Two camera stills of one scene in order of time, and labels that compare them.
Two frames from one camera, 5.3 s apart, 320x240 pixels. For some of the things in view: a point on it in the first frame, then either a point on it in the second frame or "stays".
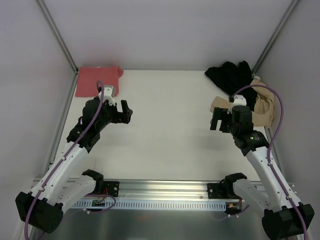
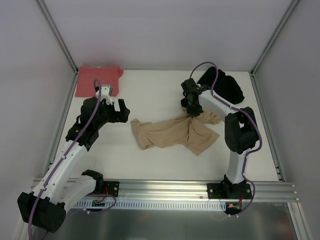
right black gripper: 225,120 to 191,105
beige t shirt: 263,115 to 190,133
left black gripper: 116,113 stays
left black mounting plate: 111,188 stays
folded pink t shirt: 88,76 stays
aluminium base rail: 164,189 stays
